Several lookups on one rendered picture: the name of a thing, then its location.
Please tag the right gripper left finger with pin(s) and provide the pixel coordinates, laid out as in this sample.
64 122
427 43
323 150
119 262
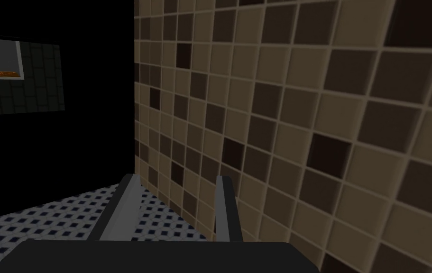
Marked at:
120 214

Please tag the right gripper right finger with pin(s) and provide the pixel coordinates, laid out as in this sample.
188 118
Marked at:
226 212

